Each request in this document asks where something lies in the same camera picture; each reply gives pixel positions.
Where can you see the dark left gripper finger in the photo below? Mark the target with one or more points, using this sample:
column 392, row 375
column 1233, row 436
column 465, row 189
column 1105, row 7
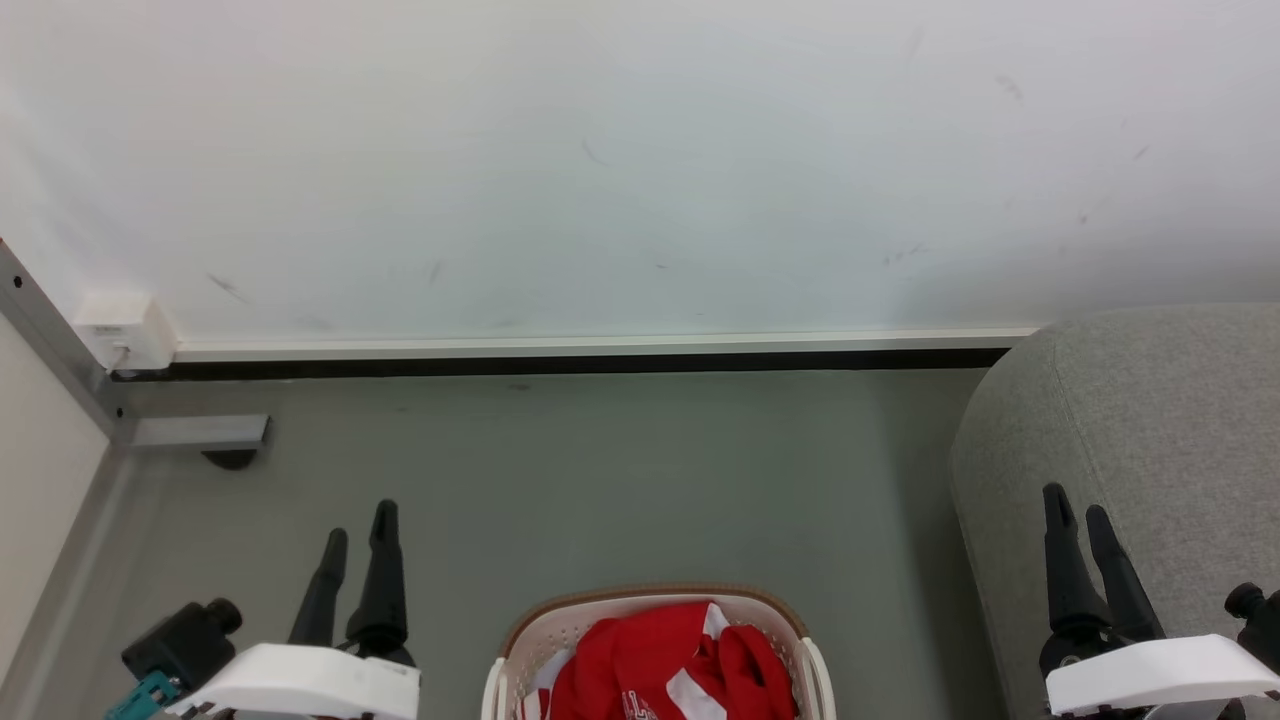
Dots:
column 325, row 595
column 383, row 585

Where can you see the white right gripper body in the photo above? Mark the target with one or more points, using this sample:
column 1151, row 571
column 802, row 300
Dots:
column 1150, row 675

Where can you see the grey fabric sofa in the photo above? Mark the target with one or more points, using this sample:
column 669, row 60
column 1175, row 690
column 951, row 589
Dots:
column 1150, row 420

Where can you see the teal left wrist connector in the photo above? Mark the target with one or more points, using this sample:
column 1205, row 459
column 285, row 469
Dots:
column 140, row 697

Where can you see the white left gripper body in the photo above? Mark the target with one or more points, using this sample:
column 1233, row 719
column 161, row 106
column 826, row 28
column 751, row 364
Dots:
column 300, row 685

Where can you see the black round foot pad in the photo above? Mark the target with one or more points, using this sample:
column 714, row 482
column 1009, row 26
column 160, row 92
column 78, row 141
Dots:
column 230, row 459

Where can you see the white laundry basket brown rim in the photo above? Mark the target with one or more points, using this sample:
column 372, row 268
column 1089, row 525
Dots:
column 565, row 620

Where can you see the white wall junction box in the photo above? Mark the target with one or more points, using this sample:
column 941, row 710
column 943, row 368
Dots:
column 125, row 328

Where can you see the white baseboard strip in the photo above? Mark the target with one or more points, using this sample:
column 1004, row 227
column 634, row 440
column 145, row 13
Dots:
column 600, row 345

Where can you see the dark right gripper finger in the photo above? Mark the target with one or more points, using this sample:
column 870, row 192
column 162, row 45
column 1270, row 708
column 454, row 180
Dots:
column 1068, row 580
column 1120, row 585

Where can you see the grey metal frame post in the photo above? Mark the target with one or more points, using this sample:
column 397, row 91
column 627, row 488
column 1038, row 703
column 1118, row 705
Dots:
column 55, row 340

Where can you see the grey metal foot bracket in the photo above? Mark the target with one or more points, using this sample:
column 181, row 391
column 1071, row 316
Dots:
column 200, row 432

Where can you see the red and white jersey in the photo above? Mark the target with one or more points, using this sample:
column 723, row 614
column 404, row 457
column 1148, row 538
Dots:
column 665, row 665

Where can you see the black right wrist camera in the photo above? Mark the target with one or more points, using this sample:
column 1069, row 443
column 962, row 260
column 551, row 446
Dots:
column 1258, row 615

